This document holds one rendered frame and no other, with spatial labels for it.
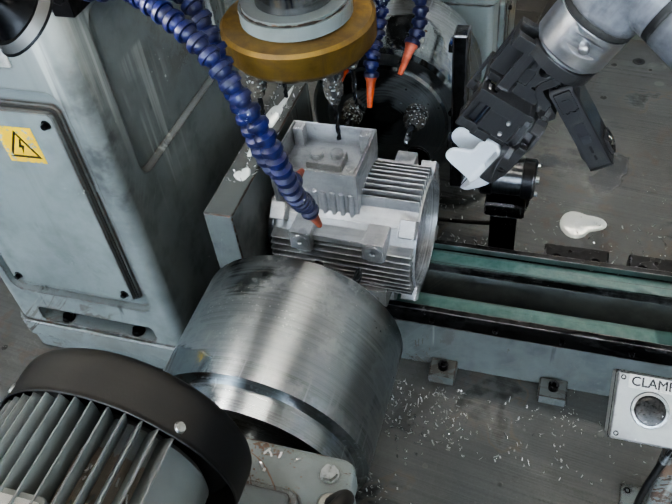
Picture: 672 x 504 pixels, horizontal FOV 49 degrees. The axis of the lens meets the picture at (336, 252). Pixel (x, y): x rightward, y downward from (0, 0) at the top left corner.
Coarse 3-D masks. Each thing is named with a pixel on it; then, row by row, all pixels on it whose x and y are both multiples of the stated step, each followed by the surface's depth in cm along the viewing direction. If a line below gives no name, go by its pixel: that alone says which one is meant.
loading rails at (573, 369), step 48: (432, 288) 116; (480, 288) 113; (528, 288) 110; (576, 288) 107; (624, 288) 105; (432, 336) 108; (480, 336) 105; (528, 336) 102; (576, 336) 99; (624, 336) 99; (576, 384) 106
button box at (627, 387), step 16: (624, 384) 76; (640, 384) 75; (656, 384) 75; (624, 400) 76; (608, 416) 78; (624, 416) 75; (608, 432) 76; (624, 432) 75; (640, 432) 75; (656, 432) 74
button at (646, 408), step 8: (640, 400) 75; (648, 400) 74; (656, 400) 74; (640, 408) 74; (648, 408) 74; (656, 408) 74; (664, 408) 74; (640, 416) 74; (648, 416) 74; (656, 416) 74; (664, 416) 74; (648, 424) 74; (656, 424) 74
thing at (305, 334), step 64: (256, 256) 82; (192, 320) 81; (256, 320) 75; (320, 320) 76; (384, 320) 82; (192, 384) 73; (256, 384) 70; (320, 384) 72; (384, 384) 80; (320, 448) 70
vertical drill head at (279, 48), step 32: (256, 0) 80; (288, 0) 78; (320, 0) 79; (352, 0) 82; (224, 32) 82; (256, 32) 80; (288, 32) 78; (320, 32) 79; (352, 32) 80; (256, 64) 79; (288, 64) 78; (320, 64) 79; (352, 64) 82; (256, 96) 88
